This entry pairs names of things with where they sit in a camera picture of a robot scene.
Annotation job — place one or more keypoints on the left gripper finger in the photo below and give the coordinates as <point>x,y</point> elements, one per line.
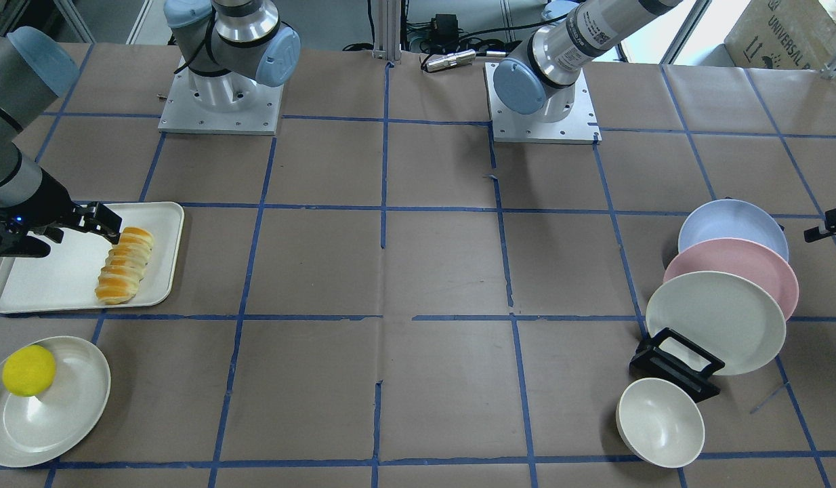
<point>826,229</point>

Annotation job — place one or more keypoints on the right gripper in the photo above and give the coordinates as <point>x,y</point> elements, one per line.
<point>44,198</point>

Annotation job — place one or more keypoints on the bread loaf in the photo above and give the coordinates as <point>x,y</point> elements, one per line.
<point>125,266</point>

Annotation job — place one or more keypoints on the blue plate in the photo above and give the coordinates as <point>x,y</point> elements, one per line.
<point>733,218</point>

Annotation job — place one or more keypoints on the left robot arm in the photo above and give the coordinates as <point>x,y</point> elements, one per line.
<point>675,138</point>

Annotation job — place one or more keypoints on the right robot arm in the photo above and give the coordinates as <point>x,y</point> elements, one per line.
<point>227,47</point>

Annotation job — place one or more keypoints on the pink plate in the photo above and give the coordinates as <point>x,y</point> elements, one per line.
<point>747,259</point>

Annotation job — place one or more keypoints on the cream plate in rack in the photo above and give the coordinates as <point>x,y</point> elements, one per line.
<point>731,317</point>

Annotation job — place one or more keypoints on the cream plate with lemon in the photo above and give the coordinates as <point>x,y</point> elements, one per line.
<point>36,429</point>

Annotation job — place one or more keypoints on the cream tray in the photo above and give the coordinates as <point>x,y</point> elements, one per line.
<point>66,279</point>

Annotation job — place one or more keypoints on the yellow lemon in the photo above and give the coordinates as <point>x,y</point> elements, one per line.
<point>29,371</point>

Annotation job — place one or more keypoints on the cardboard box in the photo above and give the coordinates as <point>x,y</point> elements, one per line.
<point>784,35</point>

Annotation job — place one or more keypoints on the black dish rack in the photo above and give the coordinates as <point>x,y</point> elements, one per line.
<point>656,362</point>

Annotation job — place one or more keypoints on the cream bowl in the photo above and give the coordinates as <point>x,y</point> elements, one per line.
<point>660,423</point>

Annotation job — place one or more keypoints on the silver cylinder tool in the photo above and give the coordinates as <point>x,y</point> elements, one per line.
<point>439,63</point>

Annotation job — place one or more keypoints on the black power adapter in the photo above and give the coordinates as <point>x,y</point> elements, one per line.
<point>444,28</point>

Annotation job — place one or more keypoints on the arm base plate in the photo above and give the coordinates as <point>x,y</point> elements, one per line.
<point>567,117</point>
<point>218,108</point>

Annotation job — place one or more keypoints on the aluminium frame post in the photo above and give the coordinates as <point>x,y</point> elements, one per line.
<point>387,19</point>

